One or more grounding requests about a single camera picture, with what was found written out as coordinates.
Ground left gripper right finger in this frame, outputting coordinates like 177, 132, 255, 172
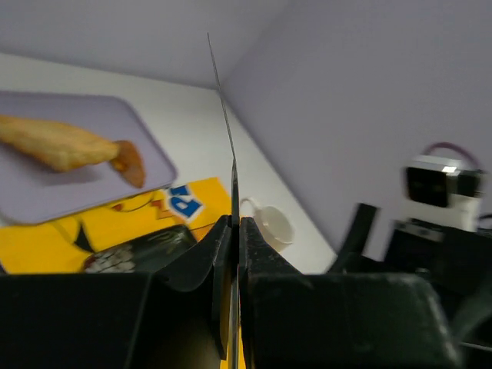
239, 217, 461, 368

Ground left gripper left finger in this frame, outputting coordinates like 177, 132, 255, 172
1, 215, 232, 368

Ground steel serving tongs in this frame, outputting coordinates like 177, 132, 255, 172
207, 32, 241, 369

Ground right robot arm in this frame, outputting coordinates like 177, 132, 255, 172
329, 204, 491, 368

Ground small brown bread piece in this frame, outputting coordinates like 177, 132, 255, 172
109, 140, 146, 188

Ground large yellow bread piece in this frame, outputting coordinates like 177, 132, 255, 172
1, 115, 118, 172

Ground black floral square plate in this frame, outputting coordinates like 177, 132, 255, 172
82, 224, 197, 274

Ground white mug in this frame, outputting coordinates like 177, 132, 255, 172
240, 197, 295, 252

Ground yellow cloth placemat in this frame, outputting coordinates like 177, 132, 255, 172
1, 178, 231, 274

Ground lilac plastic tray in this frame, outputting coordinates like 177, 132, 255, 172
1, 91, 177, 224

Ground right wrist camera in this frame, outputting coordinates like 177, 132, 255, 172
403, 155, 486, 232

